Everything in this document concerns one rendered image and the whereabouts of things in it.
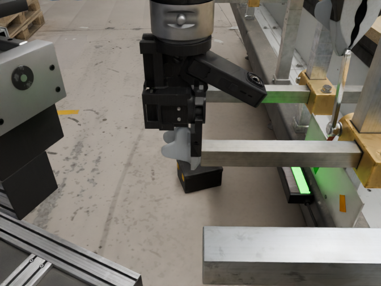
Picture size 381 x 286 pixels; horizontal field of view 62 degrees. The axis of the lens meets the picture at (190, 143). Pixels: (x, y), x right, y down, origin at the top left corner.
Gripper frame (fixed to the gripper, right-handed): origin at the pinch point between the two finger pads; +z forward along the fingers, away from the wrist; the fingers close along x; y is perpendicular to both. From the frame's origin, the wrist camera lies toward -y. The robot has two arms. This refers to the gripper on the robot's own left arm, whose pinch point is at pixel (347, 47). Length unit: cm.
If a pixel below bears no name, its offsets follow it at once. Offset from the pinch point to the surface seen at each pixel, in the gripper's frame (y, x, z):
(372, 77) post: 0.7, -6.9, 5.4
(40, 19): 403, 71, 95
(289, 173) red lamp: 9.4, -4.1, 30.7
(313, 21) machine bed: 77, -58, 22
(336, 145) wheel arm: -1.7, -1.8, 14.8
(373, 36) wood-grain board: 31, -40, 12
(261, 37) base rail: 89, -43, 31
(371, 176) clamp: -7.8, -3.3, 16.3
